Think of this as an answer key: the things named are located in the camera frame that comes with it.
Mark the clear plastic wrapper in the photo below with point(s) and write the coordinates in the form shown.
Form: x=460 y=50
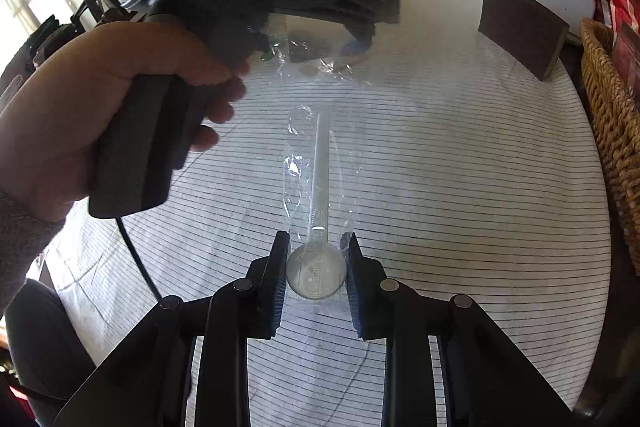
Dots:
x=320 y=69

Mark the dark red box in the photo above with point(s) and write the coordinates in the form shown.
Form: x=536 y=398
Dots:
x=627 y=52

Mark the person's left hand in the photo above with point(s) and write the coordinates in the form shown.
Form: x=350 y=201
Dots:
x=65 y=122

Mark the white striped cloth desktop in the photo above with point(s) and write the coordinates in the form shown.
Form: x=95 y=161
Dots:
x=450 y=207

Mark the wicker basket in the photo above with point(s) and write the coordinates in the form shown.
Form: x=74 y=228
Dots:
x=615 y=122

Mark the white plastic spoon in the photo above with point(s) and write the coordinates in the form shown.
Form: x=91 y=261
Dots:
x=320 y=187

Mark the person's left forearm grey sleeve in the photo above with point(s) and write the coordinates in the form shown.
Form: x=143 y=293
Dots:
x=22 y=247

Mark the brown rectangular box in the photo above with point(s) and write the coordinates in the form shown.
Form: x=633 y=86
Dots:
x=520 y=27

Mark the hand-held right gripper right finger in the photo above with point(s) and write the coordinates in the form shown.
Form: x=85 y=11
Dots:
x=356 y=294

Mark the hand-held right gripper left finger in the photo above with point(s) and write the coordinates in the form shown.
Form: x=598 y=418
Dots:
x=276 y=292

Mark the black chair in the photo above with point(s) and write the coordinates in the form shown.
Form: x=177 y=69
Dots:
x=40 y=347

